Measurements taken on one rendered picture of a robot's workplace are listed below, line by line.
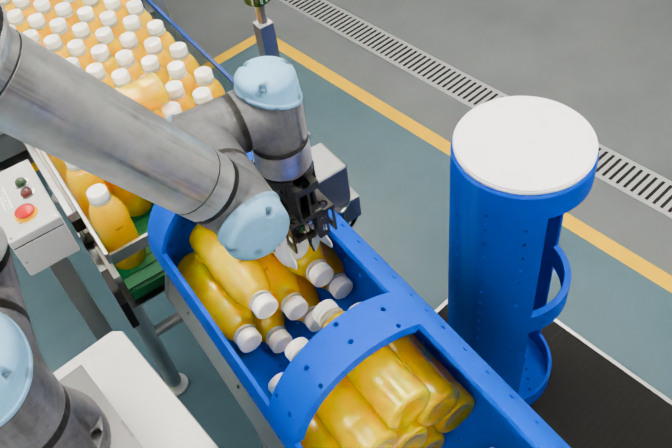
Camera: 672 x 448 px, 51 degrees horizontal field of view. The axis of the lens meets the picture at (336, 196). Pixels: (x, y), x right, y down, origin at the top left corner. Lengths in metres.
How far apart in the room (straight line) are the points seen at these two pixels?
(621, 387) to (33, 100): 1.85
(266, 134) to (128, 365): 0.41
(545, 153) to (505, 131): 0.10
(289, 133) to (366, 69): 2.49
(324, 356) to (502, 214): 0.59
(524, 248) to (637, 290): 1.13
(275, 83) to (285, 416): 0.43
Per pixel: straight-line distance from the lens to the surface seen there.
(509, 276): 1.54
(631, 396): 2.17
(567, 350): 2.20
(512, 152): 1.42
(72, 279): 1.62
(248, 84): 0.83
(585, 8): 3.75
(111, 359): 1.10
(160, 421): 1.02
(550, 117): 1.50
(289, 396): 0.96
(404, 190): 2.76
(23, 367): 0.78
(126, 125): 0.63
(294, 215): 0.96
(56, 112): 0.59
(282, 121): 0.85
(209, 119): 0.83
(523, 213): 1.39
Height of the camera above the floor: 2.02
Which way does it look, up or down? 47 degrees down
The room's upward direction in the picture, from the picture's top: 9 degrees counter-clockwise
